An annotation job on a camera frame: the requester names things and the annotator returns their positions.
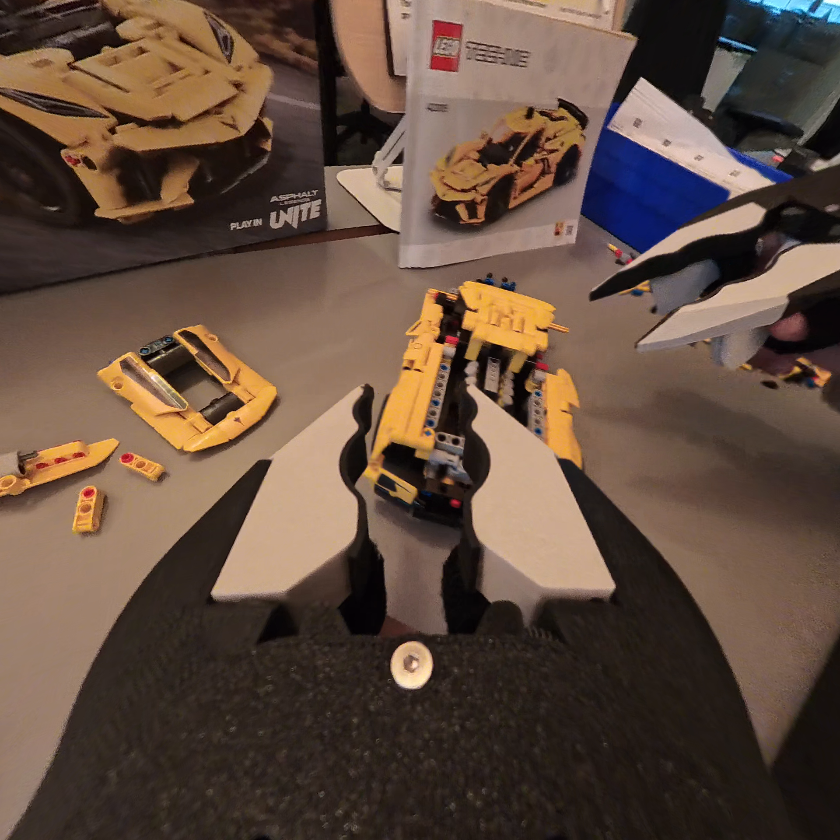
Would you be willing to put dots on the long yellow grey brick assembly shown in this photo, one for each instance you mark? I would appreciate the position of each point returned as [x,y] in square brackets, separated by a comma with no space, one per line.
[65,459]

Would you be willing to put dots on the person's right hand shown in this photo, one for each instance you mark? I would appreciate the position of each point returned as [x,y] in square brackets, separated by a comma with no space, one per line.
[791,326]

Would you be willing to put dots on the pile of loose toy bricks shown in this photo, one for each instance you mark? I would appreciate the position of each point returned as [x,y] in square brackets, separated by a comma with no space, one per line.
[810,374]

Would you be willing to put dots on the yellow brick car hood assembly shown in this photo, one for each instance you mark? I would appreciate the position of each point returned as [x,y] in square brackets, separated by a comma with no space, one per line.
[197,420]

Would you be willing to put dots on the white stand base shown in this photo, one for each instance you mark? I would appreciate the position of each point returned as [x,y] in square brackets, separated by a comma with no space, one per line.
[367,187]

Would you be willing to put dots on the white paper sheets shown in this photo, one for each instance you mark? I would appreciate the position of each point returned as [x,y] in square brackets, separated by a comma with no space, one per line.
[682,144]

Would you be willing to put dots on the white instruction booklet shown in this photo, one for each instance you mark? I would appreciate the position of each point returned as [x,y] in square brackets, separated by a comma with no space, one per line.
[499,197]

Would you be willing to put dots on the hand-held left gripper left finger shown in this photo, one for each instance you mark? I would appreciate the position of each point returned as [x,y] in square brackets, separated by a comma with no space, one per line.
[295,525]

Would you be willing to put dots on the short yellow beam red pins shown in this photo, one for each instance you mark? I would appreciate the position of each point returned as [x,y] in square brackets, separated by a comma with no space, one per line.
[88,510]
[141,466]

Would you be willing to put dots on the blue plastic bin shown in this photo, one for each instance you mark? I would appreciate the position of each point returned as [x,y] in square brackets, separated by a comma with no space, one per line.
[643,190]

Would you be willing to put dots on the grey desk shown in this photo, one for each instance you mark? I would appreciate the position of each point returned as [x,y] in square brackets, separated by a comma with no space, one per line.
[656,459]

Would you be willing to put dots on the dark toy car set box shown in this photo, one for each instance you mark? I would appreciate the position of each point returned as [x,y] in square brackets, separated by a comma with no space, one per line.
[164,131]

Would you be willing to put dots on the cluster of small coloured pins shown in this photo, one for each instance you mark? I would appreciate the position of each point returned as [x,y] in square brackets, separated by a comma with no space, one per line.
[622,254]

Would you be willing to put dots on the beige round panel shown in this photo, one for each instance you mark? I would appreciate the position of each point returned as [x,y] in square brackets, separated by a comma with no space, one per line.
[367,59]

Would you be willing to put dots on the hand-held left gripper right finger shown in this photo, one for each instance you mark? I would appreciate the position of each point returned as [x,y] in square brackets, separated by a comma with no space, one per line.
[538,525]

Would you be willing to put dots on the yellow toy brick car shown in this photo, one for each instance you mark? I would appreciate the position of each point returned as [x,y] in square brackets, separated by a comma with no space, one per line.
[505,315]

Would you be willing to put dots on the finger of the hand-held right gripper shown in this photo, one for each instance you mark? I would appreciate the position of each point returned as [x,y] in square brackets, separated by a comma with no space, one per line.
[741,295]
[695,239]

